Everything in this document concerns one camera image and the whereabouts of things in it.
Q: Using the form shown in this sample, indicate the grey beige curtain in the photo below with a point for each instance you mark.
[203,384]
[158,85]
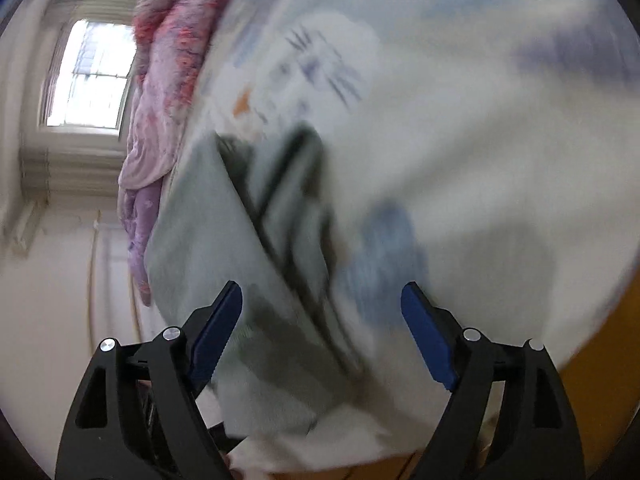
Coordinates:
[55,170]

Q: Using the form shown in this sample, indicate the window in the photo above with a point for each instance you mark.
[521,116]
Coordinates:
[90,75]

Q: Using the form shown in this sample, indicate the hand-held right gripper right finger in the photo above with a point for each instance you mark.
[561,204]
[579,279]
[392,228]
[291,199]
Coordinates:
[430,335]

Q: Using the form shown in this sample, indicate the grey zip hoodie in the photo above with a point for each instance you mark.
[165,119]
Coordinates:
[200,250]

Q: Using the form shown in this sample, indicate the purple floral quilt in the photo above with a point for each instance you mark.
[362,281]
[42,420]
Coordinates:
[165,75]

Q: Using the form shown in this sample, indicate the bed with floral sheet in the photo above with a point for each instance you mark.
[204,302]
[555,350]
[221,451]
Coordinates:
[475,160]

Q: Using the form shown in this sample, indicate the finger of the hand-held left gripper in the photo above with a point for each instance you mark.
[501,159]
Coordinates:
[292,170]

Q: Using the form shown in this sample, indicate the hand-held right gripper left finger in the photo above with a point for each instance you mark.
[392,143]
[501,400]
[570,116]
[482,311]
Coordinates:
[217,332]

